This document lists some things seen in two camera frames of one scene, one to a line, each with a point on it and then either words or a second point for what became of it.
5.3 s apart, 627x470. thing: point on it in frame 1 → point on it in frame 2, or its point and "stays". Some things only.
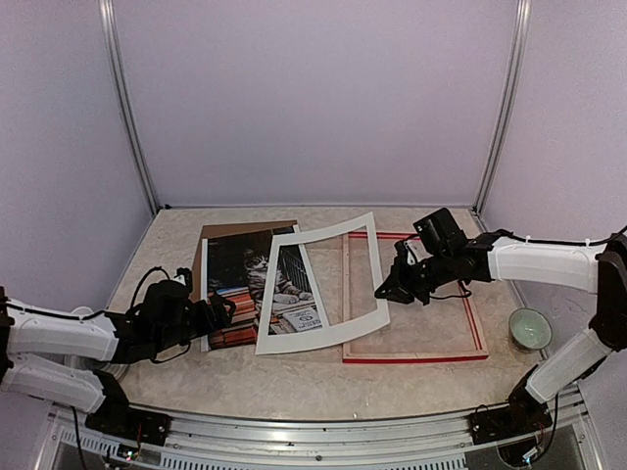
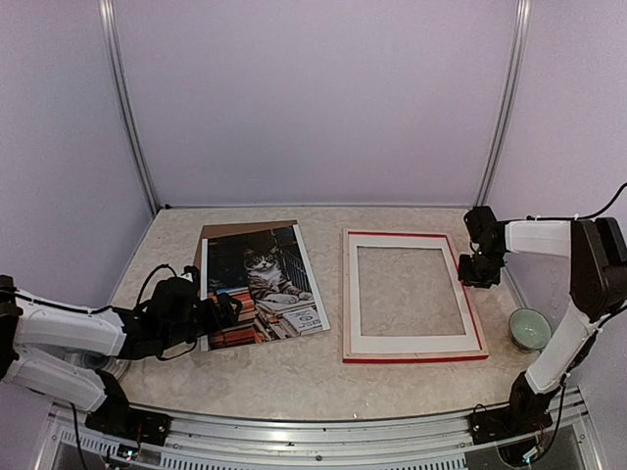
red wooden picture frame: x=360 y=296 → x=367 y=357
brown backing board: x=219 y=230 stays
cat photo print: x=235 y=266 stays
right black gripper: x=398 y=283 → x=470 y=279
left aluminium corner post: x=125 y=96 stays
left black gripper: x=221 y=321 stays
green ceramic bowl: x=529 y=329 stays
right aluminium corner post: x=522 y=32 stays
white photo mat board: x=268 y=344 → x=409 y=344
